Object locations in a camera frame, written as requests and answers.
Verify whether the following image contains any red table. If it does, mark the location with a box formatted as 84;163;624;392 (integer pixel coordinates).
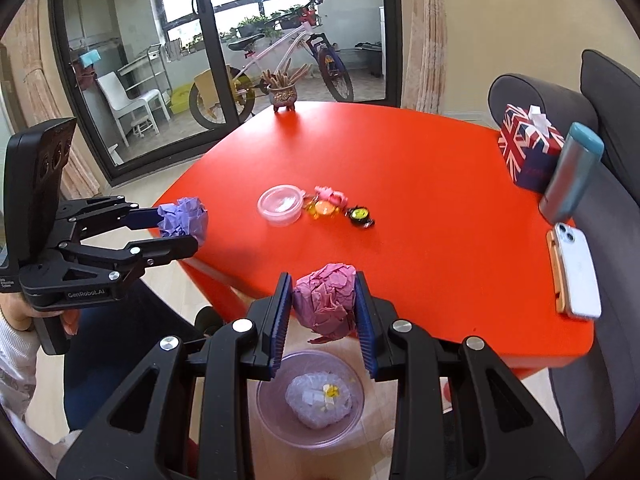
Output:
159;100;596;381

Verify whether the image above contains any clear plastic bag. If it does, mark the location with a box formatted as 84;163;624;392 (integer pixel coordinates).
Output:
285;371;352;429

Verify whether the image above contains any white smartphone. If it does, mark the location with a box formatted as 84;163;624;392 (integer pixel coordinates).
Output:
554;222;602;321

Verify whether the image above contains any yellow basin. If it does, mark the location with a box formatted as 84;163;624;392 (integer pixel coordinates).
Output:
169;85;193;113

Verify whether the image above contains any grey sofa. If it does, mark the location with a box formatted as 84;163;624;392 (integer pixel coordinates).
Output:
487;49;640;461

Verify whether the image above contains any row of potted plants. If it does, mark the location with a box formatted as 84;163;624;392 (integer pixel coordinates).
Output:
220;4;321;43

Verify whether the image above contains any purple paper ball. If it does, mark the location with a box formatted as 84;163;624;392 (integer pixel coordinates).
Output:
157;196;210;247

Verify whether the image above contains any pink paper ball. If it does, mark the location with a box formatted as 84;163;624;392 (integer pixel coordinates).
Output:
292;261;358;339

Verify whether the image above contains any cardboard box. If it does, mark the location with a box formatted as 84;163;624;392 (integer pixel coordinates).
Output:
194;69;233;111

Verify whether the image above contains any blue thermos bottle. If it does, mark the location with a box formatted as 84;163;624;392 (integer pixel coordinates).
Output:
539;121;605;225

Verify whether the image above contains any black sliding glass door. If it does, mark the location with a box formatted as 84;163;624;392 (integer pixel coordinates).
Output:
47;0;403;186

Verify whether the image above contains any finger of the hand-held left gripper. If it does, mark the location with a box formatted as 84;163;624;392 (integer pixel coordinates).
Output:
55;195;162;241
57;234;199;281

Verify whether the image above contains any brown pot with dried stalks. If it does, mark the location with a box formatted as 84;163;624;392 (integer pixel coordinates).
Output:
260;57;313;113

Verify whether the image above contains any orange keychain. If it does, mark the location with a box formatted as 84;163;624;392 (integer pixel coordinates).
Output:
305;200;341;221

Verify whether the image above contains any wooden phone stand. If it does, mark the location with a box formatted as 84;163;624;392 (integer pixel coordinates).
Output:
546;230;568;315

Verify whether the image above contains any beige patterned curtain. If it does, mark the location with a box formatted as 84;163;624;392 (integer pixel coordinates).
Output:
0;0;101;201
400;0;446;113

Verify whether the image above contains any grey sofa cushion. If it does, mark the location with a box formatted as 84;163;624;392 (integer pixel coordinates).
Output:
580;49;640;201

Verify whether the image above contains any person's left forearm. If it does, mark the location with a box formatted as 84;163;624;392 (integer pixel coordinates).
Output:
0;317;41;413

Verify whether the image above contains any flag print tissue box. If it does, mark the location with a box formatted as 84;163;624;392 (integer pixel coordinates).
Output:
498;104;566;193

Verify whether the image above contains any dark low shelf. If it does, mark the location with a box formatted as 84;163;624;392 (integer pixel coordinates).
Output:
352;42;383;78

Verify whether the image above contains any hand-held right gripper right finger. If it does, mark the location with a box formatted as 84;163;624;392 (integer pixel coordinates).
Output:
354;270;586;480

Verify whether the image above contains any white bicycle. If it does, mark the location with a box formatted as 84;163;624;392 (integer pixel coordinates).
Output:
189;0;355;131

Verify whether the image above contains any pink pig keychain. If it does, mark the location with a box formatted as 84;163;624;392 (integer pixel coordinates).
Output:
314;186;348;207

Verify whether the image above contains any pink translucent waste bin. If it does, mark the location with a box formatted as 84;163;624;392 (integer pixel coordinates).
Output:
256;350;366;450

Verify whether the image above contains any white plastic chair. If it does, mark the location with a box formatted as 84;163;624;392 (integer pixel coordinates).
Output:
96;71;170;147

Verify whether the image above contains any black smiley face keychain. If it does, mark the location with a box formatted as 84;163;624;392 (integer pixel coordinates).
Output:
345;205;376;228

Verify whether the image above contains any clear round plastic container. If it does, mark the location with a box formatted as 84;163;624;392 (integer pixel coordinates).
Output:
257;185;306;227

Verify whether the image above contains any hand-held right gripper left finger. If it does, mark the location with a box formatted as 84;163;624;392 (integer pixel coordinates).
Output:
56;272;293;480

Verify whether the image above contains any person's left hand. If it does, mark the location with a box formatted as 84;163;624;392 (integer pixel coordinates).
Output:
0;291;82;336

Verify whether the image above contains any white metal rack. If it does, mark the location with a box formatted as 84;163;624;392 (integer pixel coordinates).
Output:
117;44;173;106

